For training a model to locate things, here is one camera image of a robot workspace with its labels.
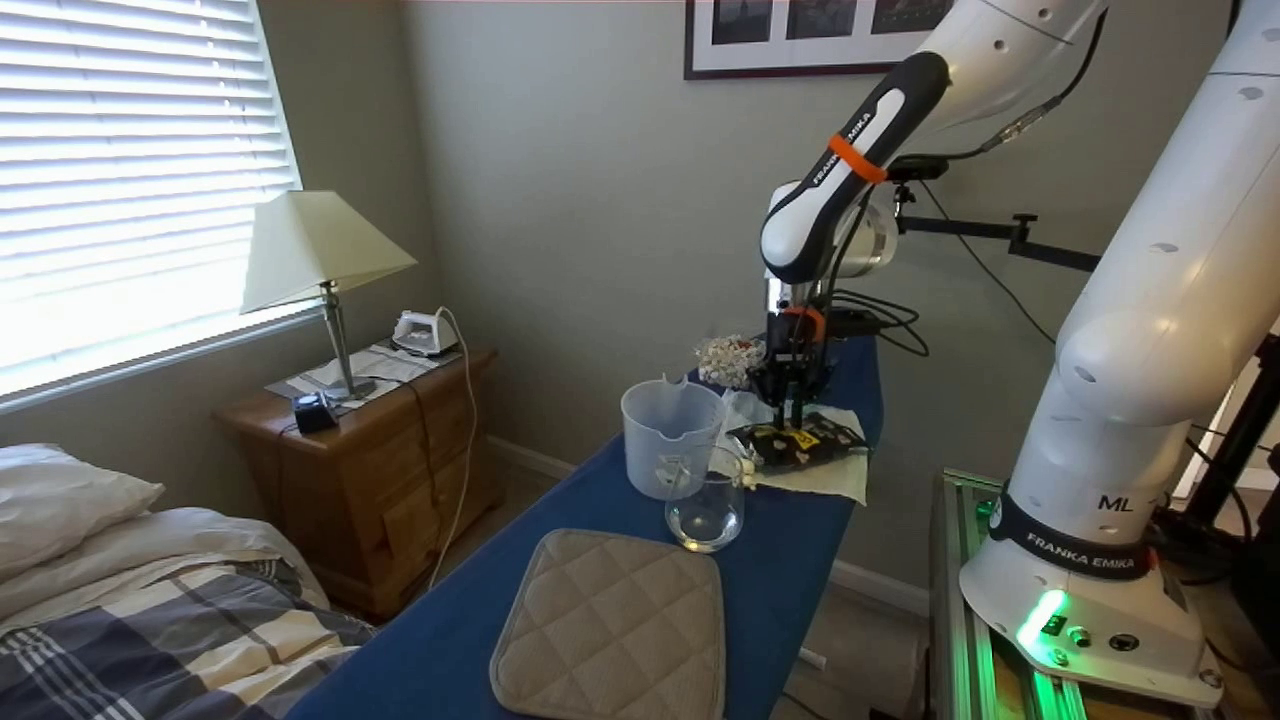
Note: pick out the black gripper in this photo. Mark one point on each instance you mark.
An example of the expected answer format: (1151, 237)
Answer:
(797, 348)

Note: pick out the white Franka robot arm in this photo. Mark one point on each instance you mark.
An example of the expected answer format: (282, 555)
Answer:
(1161, 335)

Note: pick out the white cloth napkin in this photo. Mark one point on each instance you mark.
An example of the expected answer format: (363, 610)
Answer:
(832, 481)

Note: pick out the clear plastic measuring jug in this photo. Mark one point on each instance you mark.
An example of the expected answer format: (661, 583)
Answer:
(666, 447)

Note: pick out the clear glass cup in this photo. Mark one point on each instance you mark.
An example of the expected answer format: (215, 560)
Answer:
(707, 518)

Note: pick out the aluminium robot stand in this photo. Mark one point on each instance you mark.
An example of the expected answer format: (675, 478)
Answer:
(966, 626)

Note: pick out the grey quilted pot holder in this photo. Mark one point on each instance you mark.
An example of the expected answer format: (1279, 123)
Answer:
(607, 626)

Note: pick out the black framed picture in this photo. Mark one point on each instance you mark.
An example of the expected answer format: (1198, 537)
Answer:
(802, 33)

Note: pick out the small white device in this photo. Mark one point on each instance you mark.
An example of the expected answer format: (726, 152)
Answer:
(424, 335)

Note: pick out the papers on nightstand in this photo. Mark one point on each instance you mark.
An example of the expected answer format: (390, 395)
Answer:
(382, 367)

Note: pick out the blue ironing board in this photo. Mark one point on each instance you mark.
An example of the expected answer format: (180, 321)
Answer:
(440, 640)

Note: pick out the wooden nightstand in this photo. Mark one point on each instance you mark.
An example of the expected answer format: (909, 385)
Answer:
(346, 492)

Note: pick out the small black alarm clock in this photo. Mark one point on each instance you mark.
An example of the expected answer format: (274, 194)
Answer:
(314, 413)

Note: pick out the cream shade table lamp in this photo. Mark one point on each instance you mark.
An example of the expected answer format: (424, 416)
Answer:
(323, 240)

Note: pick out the white bed sheet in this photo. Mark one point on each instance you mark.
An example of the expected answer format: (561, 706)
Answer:
(147, 546)

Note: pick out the blue plaid duvet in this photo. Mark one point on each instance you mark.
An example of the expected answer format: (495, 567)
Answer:
(163, 654)

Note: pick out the white window blinds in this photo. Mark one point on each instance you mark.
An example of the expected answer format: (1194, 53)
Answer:
(132, 162)

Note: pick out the white pillow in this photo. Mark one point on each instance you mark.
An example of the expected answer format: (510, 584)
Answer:
(63, 503)

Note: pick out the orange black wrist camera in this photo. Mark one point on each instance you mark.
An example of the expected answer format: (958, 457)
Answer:
(806, 318)

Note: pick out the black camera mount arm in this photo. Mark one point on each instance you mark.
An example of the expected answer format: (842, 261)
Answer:
(994, 228)

